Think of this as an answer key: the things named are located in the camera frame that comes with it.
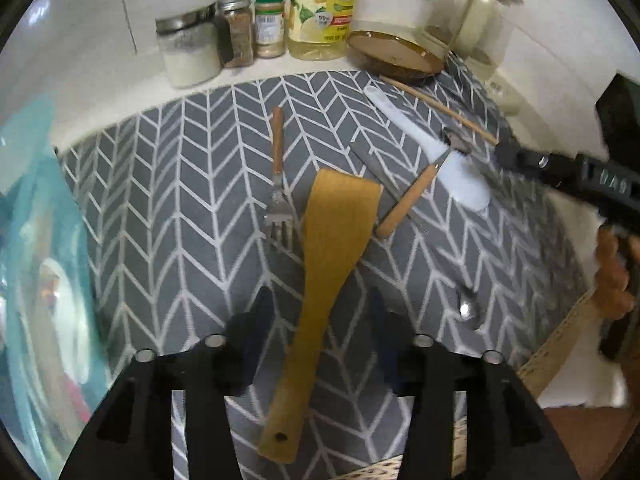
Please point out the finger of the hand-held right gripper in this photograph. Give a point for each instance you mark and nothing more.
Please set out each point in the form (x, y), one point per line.
(530, 161)

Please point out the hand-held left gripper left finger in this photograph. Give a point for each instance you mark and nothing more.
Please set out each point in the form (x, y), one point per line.
(255, 330)

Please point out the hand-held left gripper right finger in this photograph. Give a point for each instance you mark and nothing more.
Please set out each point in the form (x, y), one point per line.
(387, 345)

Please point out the wooden spatula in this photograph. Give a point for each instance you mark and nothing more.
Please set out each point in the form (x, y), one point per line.
(335, 220)

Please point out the person's right hand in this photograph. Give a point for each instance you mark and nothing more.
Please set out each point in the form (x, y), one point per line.
(612, 280)

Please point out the white rice paddle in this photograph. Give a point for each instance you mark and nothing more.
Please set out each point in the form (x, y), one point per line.
(465, 185)

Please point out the metal spoon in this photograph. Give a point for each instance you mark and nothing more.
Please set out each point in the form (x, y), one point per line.
(469, 307)

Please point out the wooden chopstick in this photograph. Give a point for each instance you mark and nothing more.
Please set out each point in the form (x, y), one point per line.
(440, 110)

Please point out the glass pitcher cream lid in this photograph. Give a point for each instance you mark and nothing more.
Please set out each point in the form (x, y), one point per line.
(480, 20)

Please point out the grey metal rod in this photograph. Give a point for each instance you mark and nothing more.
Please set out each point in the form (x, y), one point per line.
(375, 170)

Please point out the grey chevron mat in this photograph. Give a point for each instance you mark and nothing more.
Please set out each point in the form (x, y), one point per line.
(175, 185)

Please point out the brown wooden bowl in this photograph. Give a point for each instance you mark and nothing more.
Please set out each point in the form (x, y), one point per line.
(390, 50)

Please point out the yellow dish soap bottle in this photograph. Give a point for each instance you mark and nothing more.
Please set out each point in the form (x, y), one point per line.
(320, 20)

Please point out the glass salt jar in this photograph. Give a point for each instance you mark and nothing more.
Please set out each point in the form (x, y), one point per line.
(190, 60)

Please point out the brown spice glass jar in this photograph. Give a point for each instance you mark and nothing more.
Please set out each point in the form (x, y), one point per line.
(239, 40)

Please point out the green lid spice bottle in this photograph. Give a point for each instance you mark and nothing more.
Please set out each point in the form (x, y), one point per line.
(270, 30)

